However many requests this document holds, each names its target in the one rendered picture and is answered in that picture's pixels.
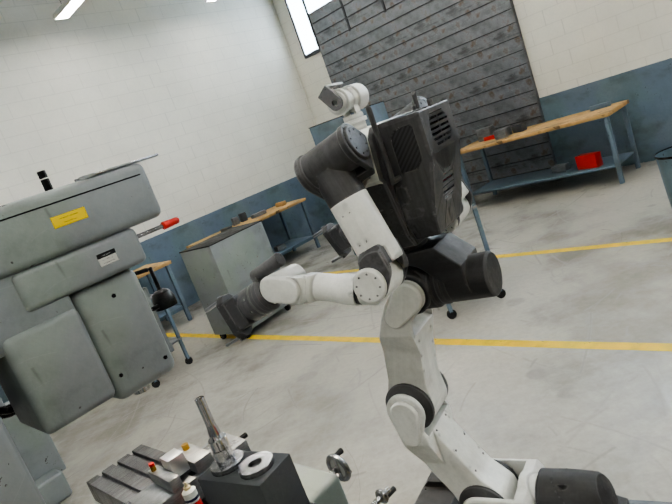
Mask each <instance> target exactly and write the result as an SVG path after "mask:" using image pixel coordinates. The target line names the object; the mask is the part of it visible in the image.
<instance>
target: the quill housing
mask: <svg viewBox="0 0 672 504"><path fill-rule="evenodd" d="M69 297H70V299H71V301H72V303H73V305H74V307H75V309H76V310H77V311H78V313H79V315H80V317H81V319H82V321H83V323H84V325H85V327H86V330H87V332H88V334H89V336H90V338H91V340H92V342H93V344H94V346H95V348H96V351H97V353H98V355H99V357H100V359H101V361H102V363H103V365H104V367H105V370H106V372H107V374H108V376H109V378H110V380H111V382H112V384H113V386H114V389H115V394H114V396H113V398H117V399H125V398H128V397H129V396H131V395H132V394H134V393H136V392H137V391H139V390H141V389H142V388H144V387H145V386H147V385H149V384H150V383H152V382H154V381H155V380H157V379H158V378H160V377H162V376H163V375H165V374H166V373H168V372H170V371H171V370H172V368H173V367H174V359H173V357H172V354H171V352H170V350H169V348H168V345H167V343H166V341H165V339H164V336H163V334H162V332H161V330H160V327H159V325H158V323H157V321H156V319H155V316H154V314H153V312H152V310H151V307H150V305H149V303H148V301H147V298H146V296H145V294H144V292H143V289H142V287H141V285H140V283H139V280H138V278H137V276H136V274H135V273H134V272H133V271H132V270H129V269H126V270H124V271H122V272H120V273H117V274H115V275H113V276H111V277H109V278H106V279H104V280H102V281H100V282H97V283H95V284H93V285H91V286H89V287H86V288H84V289H82V290H80V291H77V292H75V293H73V294H71V295H69Z"/></svg>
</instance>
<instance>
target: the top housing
mask: <svg viewBox="0 0 672 504"><path fill-rule="evenodd" d="M160 212H161V209H160V206H159V204H158V201H157V199H156V196H155V194H154V192H153V189H152V187H151V185H150V182H149V180H148V178H147V175H146V173H145V171H144V168H143V167H142V166H141V165H140V164H137V163H135V164H131V165H128V166H124V167H121V168H118V169H115V170H112V171H109V172H105V173H102V174H99V175H96V176H93V177H89V178H86V179H83V180H80V181H77V182H74V183H71V184H67V185H64V186H61V187H58V188H55V189H52V190H48V191H45V192H42V193H39V194H36V195H33V196H30V197H26V198H23V199H20V200H17V201H14V202H11V203H7V204H4V205H1V206H0V279H3V278H5V277H8V276H10V275H13V274H15V273H18V272H20V271H23V270H25V269H28V268H30V267H33V266H35V265H38V264H40V263H43V262H45V261H48V260H51V259H53V258H56V257H58V256H61V255H63V254H66V253H68V252H71V251H73V250H76V249H78V248H81V247H83V246H86V245H88V244H91V243H93V242H96V241H98V240H101V239H103V238H106V237H108V236H111V235H113V234H116V233H118V232H121V231H123V230H126V229H128V228H131V227H133V226H136V225H138V224H141V223H143V222H146V221H148V220H151V219H153V218H156V217H157V216H159V215H160Z"/></svg>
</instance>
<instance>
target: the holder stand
mask: <svg viewBox="0 0 672 504"><path fill-rule="evenodd" d="M233 452H234V454H235V459H234V461H233V462H231V463H230V464H228V465H226V466H222V467H220V466H218V464H217V462H216V460H214V461H213V462H212V464H211V466H210V468H209V469H208V470H207V471H205V472H204V473H203V474H202V475H201V476H200V477H199V478H198V482H199V484H200V487H201V489H202V491H203V493H204V495H205V498H206V500H207V502H208V504H310V502H309V499H308V497H307V495H306V492H305V490H304V487H303V485H302V483H301V480H300V478H299V475H298V473H297V470H296V468H295V466H294V463H293V461H292V458H291V456H290V454H289V453H274V452H268V451H262V452H257V451H242V450H239V449H237V450H233Z"/></svg>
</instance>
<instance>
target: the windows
mask: <svg viewBox="0 0 672 504"><path fill-rule="evenodd" d="M284 1H285V4H286V6H287V9H288V12H289V15H290V18H291V21H292V24H293V26H294V29H295V32H296V35H297V38H298V41H299V43H300V46H301V49H302V52H303V55H304V58H305V59H307V58H309V57H311V56H313V55H315V54H317V53H319V52H321V51H320V49H319V47H320V46H318V45H319V43H318V40H317V37H316V35H315V32H314V29H313V26H312V25H311V24H312V23H311V20H310V17H309V13H311V12H313V11H314V10H316V9H318V8H319V7H321V6H323V5H324V4H326V3H328V2H329V1H331V0H284ZM341 8H342V11H343V14H344V17H345V18H346V17H347V16H346V13H345V10H344V7H341ZM345 20H346V23H347V26H348V29H350V25H349V22H348V19H347V18H346V19H345ZM350 31H351V29H350V30H349V32H350ZM314 35H315V36H314Z"/></svg>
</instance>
